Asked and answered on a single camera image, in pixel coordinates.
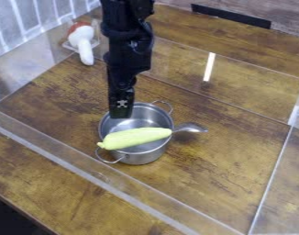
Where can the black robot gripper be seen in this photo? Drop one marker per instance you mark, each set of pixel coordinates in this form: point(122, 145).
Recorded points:
point(131, 42)

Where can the small stainless steel pot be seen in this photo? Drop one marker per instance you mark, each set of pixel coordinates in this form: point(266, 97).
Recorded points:
point(148, 115)

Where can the white red toy mushroom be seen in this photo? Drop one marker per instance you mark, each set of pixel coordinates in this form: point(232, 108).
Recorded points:
point(79, 36)

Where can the black bar on table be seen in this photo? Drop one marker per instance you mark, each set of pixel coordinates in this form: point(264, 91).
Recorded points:
point(252, 21)

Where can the clear acrylic enclosure wall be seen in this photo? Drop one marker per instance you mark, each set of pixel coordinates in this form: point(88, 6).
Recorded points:
point(227, 182)

